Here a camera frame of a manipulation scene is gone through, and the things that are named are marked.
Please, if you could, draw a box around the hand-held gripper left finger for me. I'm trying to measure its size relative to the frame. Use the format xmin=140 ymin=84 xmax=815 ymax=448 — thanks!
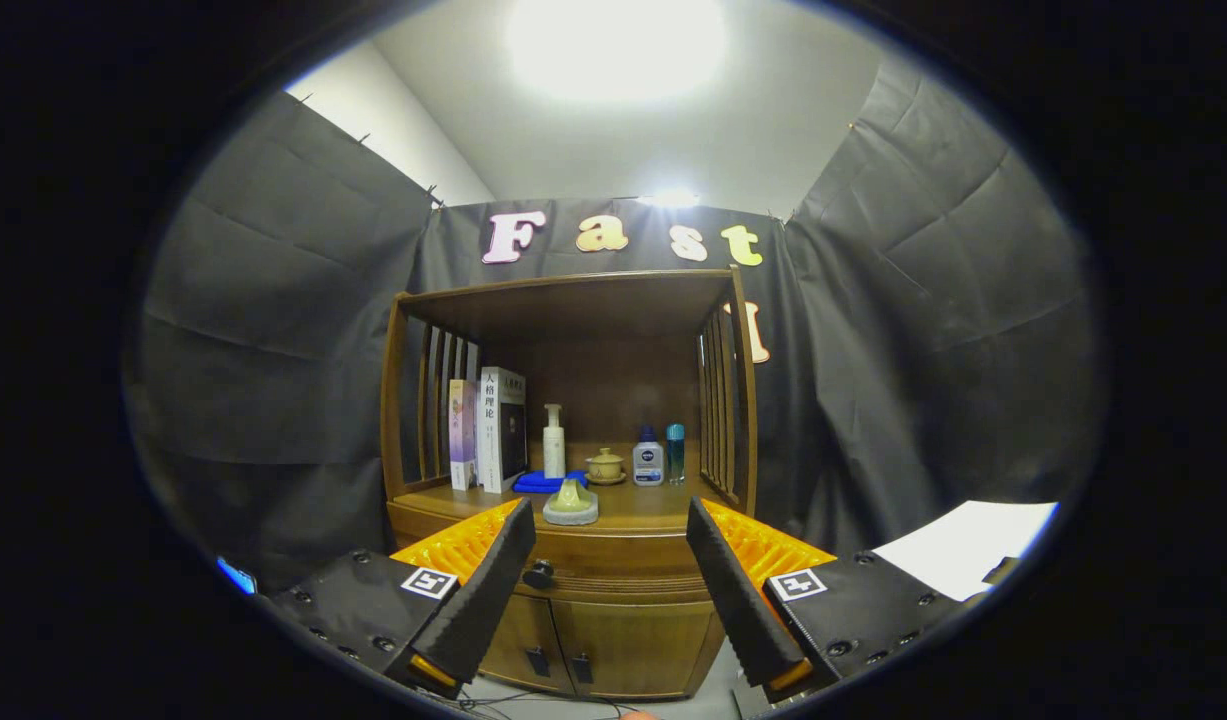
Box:
xmin=268 ymin=497 xmax=538 ymax=701

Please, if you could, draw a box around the black backdrop cloth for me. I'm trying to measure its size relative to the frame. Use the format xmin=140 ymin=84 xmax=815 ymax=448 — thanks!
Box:
xmin=128 ymin=55 xmax=1104 ymax=601

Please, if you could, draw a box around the purple book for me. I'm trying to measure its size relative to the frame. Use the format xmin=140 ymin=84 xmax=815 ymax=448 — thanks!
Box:
xmin=448 ymin=378 xmax=479 ymax=492

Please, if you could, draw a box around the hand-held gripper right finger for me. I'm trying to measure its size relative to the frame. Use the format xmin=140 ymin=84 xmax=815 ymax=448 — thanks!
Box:
xmin=685 ymin=496 xmax=969 ymax=706

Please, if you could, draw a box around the blue folded cloth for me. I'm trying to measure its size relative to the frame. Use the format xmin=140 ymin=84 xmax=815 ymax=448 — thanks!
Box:
xmin=512 ymin=470 xmax=589 ymax=495

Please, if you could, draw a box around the thick white book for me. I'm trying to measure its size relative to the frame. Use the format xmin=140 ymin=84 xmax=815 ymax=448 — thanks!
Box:
xmin=476 ymin=366 xmax=529 ymax=495

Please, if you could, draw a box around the pale green object grey base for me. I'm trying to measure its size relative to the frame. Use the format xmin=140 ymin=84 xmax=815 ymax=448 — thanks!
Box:
xmin=542 ymin=477 xmax=601 ymax=527

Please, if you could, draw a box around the wooden countertop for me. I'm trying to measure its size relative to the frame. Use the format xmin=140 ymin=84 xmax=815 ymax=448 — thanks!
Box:
xmin=388 ymin=470 xmax=744 ymax=536

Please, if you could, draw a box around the large ceiling light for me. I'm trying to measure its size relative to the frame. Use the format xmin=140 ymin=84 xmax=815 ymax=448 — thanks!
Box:
xmin=503 ymin=0 xmax=731 ymax=101

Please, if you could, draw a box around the white pump bottle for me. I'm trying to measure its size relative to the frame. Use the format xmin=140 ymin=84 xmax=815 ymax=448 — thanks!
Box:
xmin=542 ymin=403 xmax=567 ymax=480

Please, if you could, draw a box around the brown wooden cabinet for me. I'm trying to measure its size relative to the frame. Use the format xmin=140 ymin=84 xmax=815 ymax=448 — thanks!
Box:
xmin=380 ymin=265 xmax=760 ymax=701

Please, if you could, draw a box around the white lotion bottle blue cap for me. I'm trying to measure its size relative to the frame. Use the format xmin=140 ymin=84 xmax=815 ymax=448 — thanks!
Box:
xmin=632 ymin=426 xmax=666 ymax=488

